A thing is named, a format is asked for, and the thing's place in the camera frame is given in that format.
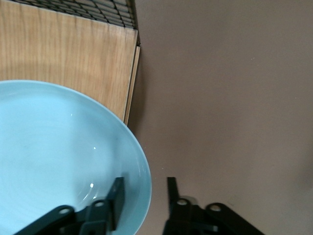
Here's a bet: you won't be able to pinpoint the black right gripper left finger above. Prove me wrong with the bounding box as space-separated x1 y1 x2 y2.
14 176 126 235

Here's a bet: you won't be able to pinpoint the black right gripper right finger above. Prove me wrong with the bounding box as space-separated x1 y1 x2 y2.
162 176 266 235

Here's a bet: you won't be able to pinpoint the light blue round plate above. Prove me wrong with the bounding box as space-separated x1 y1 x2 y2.
0 79 153 235

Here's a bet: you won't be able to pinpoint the brown table cover sheet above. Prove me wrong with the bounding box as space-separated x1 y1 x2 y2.
123 0 313 235

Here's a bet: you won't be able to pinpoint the wire rack with wooden board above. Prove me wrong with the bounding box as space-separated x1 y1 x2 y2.
0 0 142 126

